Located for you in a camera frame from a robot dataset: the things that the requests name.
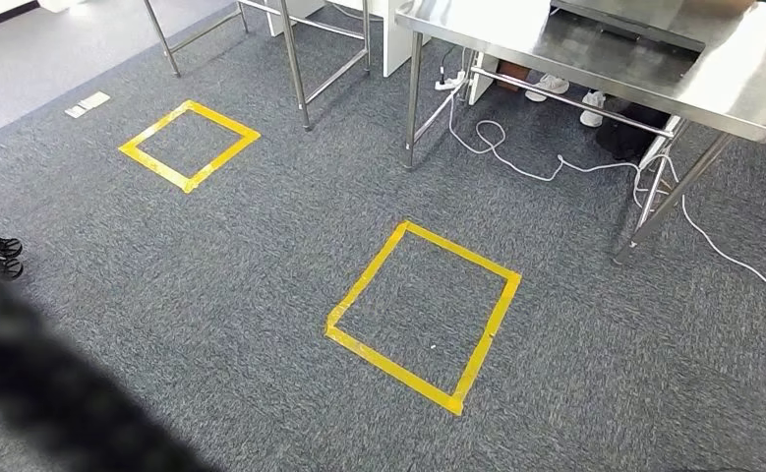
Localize white cabinet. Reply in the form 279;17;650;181
265;0;433;78

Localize black blurred robot part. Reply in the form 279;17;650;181
0;257;221;472

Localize grey floor outlet plate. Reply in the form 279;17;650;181
64;90;112;120

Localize stainless steel table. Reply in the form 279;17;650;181
141;0;372;133

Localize person's white shoe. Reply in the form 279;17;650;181
524;73;570;104
578;89;608;129

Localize stainless steel workbench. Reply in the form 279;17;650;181
395;0;766;266

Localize small brown box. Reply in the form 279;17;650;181
496;59;531;84

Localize white power strip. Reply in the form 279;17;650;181
434;70;468;92

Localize white floor cable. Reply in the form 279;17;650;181
445;48;766;304

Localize black bag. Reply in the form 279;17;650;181
594;100;674;163

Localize yellow floor tape square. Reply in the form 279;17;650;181
324;219;524;418
117;99;263;196

